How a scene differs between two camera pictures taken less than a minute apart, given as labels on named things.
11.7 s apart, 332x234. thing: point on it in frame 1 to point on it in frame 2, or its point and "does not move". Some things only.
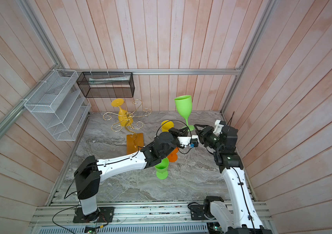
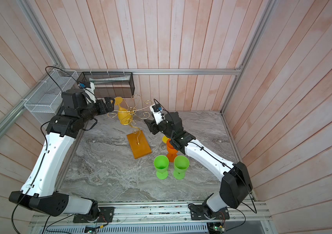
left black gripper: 177,132 to 110,107
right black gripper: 204,135 to 154,127
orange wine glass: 173,156 does not move
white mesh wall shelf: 60,104 does not move
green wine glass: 184,104 to 181,164
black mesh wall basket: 106,84 does not move
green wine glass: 162,169 does not move
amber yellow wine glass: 126,119 does not move
